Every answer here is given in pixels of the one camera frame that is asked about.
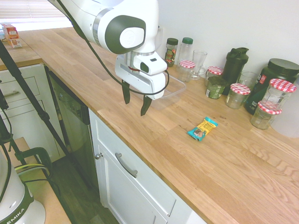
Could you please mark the clear glass tumbler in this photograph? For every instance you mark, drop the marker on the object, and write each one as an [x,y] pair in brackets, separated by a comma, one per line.
[247,79]

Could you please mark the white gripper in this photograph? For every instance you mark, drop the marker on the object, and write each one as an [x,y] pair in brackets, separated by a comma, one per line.
[135,79]

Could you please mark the black shaker bottle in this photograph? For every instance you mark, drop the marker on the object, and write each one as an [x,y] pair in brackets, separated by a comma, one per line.
[234,67]

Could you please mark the large black supplement tub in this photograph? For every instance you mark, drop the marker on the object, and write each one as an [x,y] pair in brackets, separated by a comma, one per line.
[280,70]

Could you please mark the white cupboard under counter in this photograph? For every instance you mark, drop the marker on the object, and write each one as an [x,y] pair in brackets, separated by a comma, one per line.
[130,191]

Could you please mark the clear bottle with green lid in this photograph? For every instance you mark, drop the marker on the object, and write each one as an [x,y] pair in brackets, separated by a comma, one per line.
[186,51]

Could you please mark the small jar checkered lid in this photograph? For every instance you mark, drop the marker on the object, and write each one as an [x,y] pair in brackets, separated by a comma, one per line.
[186,70]
[213,72]

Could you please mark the small green tub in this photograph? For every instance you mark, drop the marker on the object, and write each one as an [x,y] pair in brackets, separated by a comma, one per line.
[216,89]

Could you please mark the silver round cabinet knob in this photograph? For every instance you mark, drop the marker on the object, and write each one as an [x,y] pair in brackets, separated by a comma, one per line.
[99,156]

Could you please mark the black tripod stand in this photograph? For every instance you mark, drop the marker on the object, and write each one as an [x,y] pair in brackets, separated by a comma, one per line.
[30,93]

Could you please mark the clear glass mug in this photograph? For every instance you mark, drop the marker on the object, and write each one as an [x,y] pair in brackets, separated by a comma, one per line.
[199,63]

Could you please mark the black green clamp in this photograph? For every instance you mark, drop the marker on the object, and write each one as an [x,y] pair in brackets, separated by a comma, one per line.
[44,156]

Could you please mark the clear plastic container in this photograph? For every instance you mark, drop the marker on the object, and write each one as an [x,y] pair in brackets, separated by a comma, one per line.
[174,87]

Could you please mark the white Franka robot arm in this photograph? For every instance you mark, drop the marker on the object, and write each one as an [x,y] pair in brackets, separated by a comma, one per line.
[81,14]

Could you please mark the glass jar checkered lid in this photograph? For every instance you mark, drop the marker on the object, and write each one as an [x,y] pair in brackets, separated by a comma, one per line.
[237,96]
[264,117]
[278,93]

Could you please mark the white drawer cabinet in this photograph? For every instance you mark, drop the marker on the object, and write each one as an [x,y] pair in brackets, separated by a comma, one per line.
[28,112]

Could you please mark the teal yellow protein bar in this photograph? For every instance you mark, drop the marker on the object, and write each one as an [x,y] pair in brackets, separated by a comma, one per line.
[203,128]

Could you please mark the black steel dishwasher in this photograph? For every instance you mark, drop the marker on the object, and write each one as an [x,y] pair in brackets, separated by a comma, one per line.
[72,116]

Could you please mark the dark jar with green lid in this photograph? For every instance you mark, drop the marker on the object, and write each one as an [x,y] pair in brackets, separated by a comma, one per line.
[172,52]

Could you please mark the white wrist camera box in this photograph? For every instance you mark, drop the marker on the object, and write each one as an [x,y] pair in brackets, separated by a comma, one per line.
[154,65]

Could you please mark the white window blinds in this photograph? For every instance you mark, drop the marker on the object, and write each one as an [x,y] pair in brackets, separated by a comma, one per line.
[23,9]

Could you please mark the orange white carton box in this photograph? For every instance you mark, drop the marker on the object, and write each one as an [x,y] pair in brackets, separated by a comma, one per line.
[15,43]
[10,31]

